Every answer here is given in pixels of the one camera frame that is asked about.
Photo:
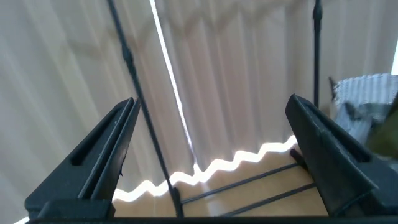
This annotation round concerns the black clothes rack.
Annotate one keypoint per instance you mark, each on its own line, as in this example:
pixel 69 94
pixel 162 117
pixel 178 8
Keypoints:
pixel 316 46

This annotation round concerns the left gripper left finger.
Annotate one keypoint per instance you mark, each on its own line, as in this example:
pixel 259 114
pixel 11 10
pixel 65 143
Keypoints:
pixel 96 161

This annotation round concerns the pale grey shorts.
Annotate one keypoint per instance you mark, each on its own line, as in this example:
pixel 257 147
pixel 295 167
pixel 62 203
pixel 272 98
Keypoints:
pixel 345 126

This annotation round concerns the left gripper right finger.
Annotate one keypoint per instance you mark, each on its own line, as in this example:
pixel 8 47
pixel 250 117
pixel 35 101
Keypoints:
pixel 329 155

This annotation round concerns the white laundry basket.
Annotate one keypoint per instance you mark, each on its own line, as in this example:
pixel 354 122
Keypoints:
pixel 367 87

